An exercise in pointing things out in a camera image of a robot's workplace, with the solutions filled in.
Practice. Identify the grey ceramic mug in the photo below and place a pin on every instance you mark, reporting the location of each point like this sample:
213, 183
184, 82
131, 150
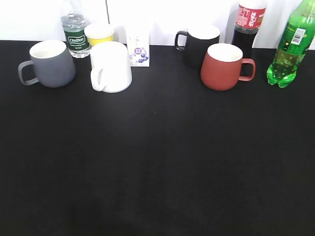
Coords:
52, 62

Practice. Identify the green soda bottle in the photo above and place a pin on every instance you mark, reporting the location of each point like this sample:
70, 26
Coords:
296, 39

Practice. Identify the yellow ceramic cup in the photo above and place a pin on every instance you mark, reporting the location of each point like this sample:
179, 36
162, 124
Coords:
99, 32

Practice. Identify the Cestbon clear water bottle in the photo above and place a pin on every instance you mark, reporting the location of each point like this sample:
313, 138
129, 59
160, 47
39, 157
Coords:
73, 23

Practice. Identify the white ceramic mug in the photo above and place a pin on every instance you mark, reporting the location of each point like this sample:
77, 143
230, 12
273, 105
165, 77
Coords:
111, 70

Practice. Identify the red ceramic mug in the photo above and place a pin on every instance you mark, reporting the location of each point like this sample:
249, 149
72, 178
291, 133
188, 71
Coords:
221, 67

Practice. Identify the white blueberry drink carton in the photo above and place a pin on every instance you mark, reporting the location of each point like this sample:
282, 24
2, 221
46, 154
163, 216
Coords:
137, 40

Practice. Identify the black ceramic mug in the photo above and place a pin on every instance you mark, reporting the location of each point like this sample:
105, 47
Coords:
198, 39

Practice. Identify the cola bottle red label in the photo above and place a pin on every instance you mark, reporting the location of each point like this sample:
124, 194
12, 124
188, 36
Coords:
248, 20

